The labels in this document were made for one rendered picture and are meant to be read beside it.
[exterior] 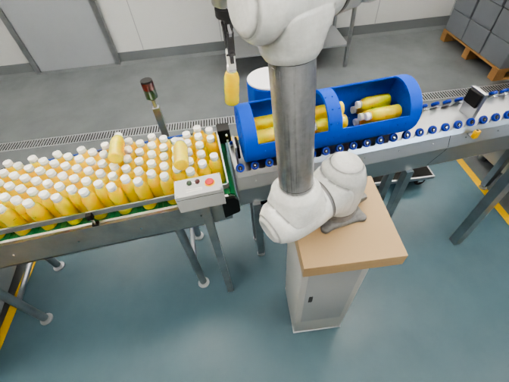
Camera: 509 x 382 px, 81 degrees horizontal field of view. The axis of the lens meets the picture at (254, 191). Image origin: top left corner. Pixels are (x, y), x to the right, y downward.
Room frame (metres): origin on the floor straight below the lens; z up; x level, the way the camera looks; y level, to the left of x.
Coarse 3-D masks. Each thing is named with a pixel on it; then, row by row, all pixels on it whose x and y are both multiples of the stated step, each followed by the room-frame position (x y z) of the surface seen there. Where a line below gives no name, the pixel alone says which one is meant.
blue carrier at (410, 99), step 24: (336, 96) 1.20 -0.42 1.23; (360, 96) 1.40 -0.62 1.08; (408, 96) 1.26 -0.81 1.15; (240, 120) 1.10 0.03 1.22; (336, 120) 1.11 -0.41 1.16; (384, 120) 1.13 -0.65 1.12; (408, 120) 1.14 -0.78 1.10; (240, 144) 1.19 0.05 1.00; (264, 144) 1.04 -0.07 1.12; (336, 144) 1.12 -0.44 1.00
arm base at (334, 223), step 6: (366, 198) 0.69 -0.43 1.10; (360, 210) 0.64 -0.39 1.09; (348, 216) 0.60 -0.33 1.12; (354, 216) 0.62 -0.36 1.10; (360, 216) 0.62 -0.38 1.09; (366, 216) 0.62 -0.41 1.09; (330, 222) 0.60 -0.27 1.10; (336, 222) 0.60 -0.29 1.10; (342, 222) 0.59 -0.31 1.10; (348, 222) 0.60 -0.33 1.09; (354, 222) 0.60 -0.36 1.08; (324, 228) 0.58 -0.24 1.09; (330, 228) 0.58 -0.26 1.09; (336, 228) 0.58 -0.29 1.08
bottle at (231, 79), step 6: (228, 72) 1.17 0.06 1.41; (234, 72) 1.17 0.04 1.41; (228, 78) 1.17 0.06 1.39; (234, 78) 1.16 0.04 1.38; (228, 84) 1.16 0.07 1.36; (234, 84) 1.16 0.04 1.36; (228, 90) 1.17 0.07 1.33; (234, 90) 1.16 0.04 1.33; (228, 96) 1.17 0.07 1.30; (234, 96) 1.16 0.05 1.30; (228, 102) 1.17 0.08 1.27; (234, 102) 1.17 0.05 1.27
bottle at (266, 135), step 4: (268, 128) 1.15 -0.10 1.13; (272, 128) 1.14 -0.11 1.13; (260, 132) 1.12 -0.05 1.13; (264, 132) 1.12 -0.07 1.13; (268, 132) 1.12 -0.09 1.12; (272, 132) 1.12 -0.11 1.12; (260, 136) 1.10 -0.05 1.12; (264, 136) 1.10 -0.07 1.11; (268, 136) 1.10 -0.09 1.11; (272, 136) 1.10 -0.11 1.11; (260, 140) 1.09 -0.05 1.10; (264, 140) 1.10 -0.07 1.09; (268, 140) 1.10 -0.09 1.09; (272, 140) 1.10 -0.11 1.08
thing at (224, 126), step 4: (216, 124) 1.38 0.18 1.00; (220, 124) 1.38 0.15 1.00; (224, 124) 1.38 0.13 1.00; (220, 128) 1.34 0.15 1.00; (224, 128) 1.34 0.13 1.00; (228, 128) 1.34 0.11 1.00; (220, 132) 1.32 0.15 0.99; (224, 132) 1.32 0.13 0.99; (228, 132) 1.33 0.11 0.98; (220, 136) 1.32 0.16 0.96; (224, 136) 1.32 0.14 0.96; (228, 136) 1.33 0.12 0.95; (220, 140) 1.32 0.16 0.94; (224, 140) 1.32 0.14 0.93; (228, 140) 1.31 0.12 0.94
